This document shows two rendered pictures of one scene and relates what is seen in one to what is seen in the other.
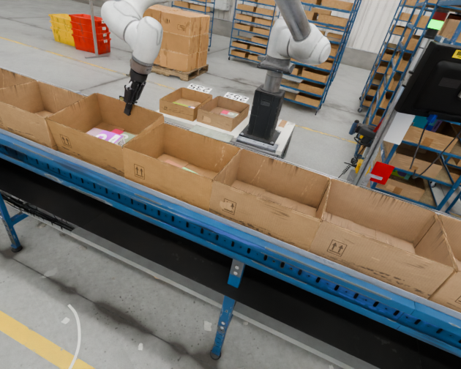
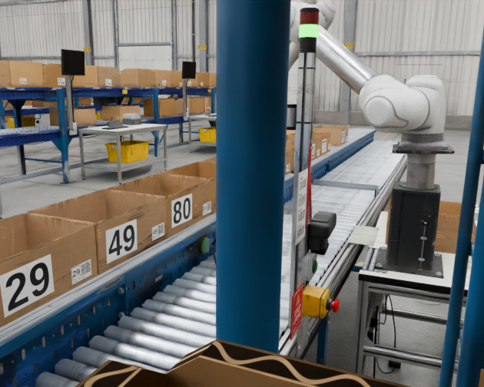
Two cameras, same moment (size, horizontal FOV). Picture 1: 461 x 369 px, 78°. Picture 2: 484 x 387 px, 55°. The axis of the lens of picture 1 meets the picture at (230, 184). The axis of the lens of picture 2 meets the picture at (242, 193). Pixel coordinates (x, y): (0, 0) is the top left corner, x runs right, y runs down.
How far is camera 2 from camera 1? 2.54 m
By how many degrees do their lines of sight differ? 88
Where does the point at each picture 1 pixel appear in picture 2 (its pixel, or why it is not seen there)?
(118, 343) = not seen: hidden behind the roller
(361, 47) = not seen: outside the picture
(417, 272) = not seen: hidden behind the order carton
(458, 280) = (20, 224)
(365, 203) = (141, 222)
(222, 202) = (153, 191)
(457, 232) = (74, 248)
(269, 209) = (130, 187)
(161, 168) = (181, 172)
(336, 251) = (91, 217)
